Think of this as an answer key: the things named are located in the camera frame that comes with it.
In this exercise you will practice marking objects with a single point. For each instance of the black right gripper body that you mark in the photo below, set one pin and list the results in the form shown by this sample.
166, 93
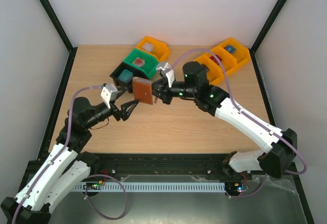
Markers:
165, 92

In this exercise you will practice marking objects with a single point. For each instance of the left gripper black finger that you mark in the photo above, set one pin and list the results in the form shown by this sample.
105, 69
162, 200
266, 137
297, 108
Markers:
122, 90
127, 109

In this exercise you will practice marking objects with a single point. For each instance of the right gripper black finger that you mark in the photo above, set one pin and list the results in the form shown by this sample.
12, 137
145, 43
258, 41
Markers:
157, 85
157, 96

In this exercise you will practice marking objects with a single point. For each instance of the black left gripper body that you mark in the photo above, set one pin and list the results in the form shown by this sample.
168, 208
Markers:
116, 111

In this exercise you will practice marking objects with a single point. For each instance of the brown leather card holder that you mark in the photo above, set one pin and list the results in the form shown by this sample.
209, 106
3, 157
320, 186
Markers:
142, 90

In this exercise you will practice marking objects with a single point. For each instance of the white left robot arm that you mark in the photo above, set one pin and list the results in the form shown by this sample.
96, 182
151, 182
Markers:
66, 165

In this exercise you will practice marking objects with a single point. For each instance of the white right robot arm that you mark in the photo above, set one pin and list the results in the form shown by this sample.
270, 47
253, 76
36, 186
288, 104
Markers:
274, 155

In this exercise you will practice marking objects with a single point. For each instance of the teal card stack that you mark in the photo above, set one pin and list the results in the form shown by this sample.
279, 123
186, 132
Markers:
125, 76

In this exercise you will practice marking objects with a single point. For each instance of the red white card stack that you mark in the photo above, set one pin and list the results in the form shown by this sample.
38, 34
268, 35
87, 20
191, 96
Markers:
138, 62

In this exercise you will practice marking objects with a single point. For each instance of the blue card stack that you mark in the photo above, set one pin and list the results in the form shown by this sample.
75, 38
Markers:
230, 49

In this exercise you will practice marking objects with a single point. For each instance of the black bin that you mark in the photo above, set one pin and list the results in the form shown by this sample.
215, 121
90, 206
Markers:
122, 66

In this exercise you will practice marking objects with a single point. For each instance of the green bin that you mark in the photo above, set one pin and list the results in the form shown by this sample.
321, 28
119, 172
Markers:
151, 62

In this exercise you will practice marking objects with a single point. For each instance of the yellow bin left group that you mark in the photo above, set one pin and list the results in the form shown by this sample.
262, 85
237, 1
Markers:
154, 47

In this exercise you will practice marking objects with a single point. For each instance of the yellow bin near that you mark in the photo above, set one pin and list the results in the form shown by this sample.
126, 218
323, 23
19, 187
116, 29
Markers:
214, 74

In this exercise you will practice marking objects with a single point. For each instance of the yellow bin middle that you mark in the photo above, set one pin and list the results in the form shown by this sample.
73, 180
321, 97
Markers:
228, 61

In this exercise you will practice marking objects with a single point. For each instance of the yellow bin far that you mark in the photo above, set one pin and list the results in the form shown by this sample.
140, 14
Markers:
242, 54

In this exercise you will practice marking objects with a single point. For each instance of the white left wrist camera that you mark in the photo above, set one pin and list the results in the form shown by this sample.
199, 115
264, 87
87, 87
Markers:
109, 94

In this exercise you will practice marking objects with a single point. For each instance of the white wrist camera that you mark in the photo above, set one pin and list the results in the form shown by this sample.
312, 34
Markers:
166, 71
109, 94

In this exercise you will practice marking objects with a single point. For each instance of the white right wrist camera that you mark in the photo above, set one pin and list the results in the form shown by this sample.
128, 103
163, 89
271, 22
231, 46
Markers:
166, 71

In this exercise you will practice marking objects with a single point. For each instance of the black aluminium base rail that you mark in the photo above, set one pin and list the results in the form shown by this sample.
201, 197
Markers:
211, 166

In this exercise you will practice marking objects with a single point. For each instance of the white slotted cable duct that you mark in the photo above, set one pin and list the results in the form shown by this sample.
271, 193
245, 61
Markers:
204, 187

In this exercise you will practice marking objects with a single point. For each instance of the black frame post left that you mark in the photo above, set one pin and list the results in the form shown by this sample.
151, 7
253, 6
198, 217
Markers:
57, 24

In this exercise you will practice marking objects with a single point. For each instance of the black frame post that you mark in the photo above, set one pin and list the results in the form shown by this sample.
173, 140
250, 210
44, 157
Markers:
57, 24
267, 25

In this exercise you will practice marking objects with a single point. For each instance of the black frame post right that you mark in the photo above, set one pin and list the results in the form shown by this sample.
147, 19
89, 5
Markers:
267, 25

